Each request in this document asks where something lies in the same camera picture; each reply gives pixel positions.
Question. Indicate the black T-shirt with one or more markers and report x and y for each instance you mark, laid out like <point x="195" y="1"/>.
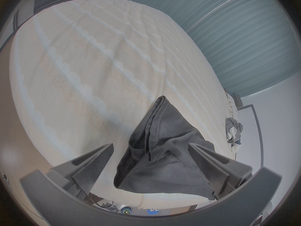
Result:
<point x="164" y="154"/>

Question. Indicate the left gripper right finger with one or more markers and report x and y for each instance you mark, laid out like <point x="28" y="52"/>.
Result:
<point x="212" y="171"/>

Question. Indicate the blue-green curtain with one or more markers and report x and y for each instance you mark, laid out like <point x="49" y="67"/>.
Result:
<point x="188" y="1"/>
<point x="254" y="48"/>

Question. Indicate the white printed pillow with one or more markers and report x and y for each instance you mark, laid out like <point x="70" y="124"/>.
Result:
<point x="231" y="105"/>

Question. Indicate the grey bedside table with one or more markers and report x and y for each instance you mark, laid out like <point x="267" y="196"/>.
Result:
<point x="236" y="99"/>

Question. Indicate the bed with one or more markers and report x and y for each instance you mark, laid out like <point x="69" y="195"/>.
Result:
<point x="105" y="67"/>

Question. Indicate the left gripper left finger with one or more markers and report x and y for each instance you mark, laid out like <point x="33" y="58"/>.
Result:
<point x="85" y="178"/>

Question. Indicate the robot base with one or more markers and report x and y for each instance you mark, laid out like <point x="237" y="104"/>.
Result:
<point x="152" y="211"/>

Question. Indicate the pile of clothes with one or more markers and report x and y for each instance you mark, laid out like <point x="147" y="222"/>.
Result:
<point x="232" y="131"/>

